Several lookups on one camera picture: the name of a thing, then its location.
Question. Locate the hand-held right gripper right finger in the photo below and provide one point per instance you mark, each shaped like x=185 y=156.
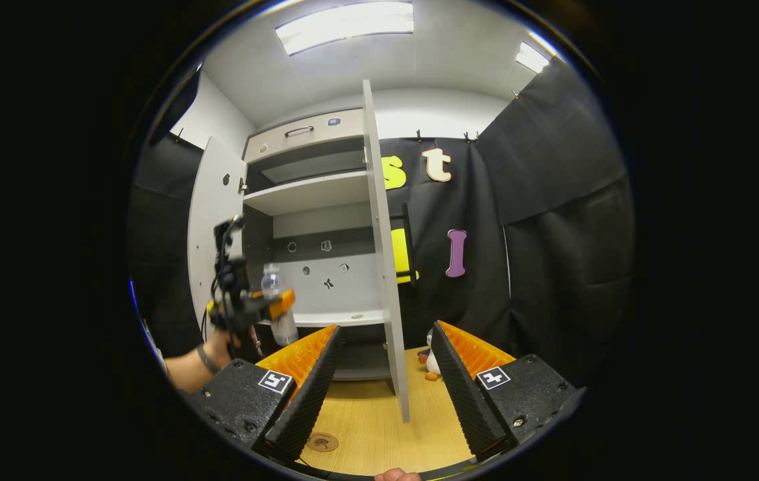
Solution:
x=463 y=394

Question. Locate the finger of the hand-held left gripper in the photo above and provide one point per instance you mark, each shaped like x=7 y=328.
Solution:
x=280 y=304

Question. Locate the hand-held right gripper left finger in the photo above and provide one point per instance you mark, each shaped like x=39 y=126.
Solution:
x=309 y=394

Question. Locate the clear plastic bottle red label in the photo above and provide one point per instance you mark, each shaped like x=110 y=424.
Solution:
x=284 y=331

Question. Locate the round wooden coaster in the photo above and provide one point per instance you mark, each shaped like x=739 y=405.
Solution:
x=323 y=441

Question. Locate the white cabinet door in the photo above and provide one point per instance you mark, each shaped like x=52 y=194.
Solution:
x=383 y=267
x=209 y=220

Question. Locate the white and grey cabinet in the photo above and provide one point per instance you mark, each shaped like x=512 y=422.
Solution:
x=313 y=190

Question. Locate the grey cabinet drawer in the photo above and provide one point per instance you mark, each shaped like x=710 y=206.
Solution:
x=329 y=138

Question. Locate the penguin plush toy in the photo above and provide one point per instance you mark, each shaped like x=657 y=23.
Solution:
x=429 y=362

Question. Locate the black wristband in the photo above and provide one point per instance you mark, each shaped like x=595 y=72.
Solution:
x=207 y=359

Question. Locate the black backdrop cloth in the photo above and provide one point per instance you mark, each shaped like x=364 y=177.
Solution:
x=553 y=267

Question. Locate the long ceiling light panel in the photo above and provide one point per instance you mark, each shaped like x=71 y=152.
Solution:
x=346 y=27

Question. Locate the small ceiling light panel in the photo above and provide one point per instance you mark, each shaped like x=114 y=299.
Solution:
x=532 y=58

